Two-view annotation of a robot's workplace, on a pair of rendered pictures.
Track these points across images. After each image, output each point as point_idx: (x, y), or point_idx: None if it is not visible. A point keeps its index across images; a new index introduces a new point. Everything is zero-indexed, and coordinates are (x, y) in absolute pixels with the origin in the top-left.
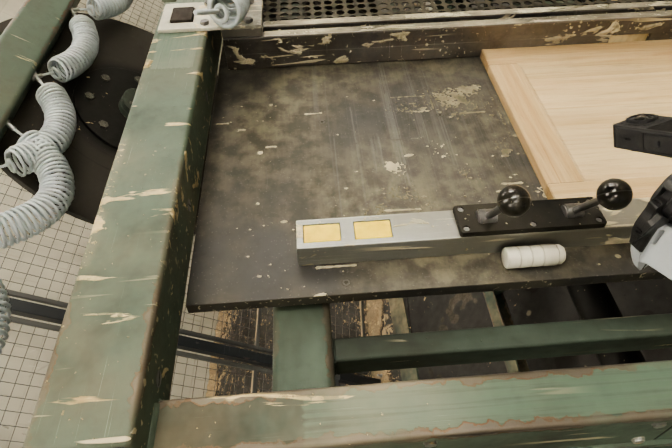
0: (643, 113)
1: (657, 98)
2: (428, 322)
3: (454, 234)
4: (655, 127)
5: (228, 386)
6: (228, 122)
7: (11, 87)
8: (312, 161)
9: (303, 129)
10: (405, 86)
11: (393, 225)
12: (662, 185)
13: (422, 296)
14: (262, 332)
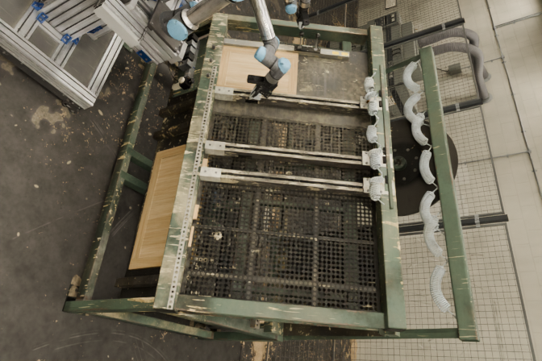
0: (305, 22)
1: (259, 75)
2: (248, 246)
3: (321, 49)
4: (307, 18)
5: (343, 340)
6: (364, 90)
7: (433, 134)
8: (344, 76)
9: (346, 85)
10: (318, 93)
11: (331, 52)
12: (308, 15)
13: (247, 262)
14: (324, 354)
